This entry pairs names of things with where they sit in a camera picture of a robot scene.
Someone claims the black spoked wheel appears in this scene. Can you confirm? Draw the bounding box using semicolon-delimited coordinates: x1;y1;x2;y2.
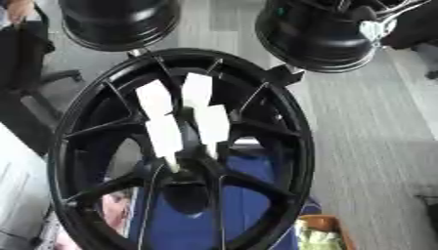
46;47;317;250

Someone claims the orange box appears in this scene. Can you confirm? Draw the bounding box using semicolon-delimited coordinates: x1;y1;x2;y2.
294;214;360;250

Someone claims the green and white packet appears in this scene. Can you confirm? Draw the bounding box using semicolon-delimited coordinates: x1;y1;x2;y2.
294;220;348;250

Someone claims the black office chair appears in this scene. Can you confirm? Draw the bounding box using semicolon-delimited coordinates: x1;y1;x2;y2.
0;5;86;156

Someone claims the person's hand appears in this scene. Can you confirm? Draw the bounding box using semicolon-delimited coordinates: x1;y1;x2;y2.
3;0;38;24

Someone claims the black wheel stand bracket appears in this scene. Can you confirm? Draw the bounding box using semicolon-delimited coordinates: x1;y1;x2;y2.
263;63;307;87

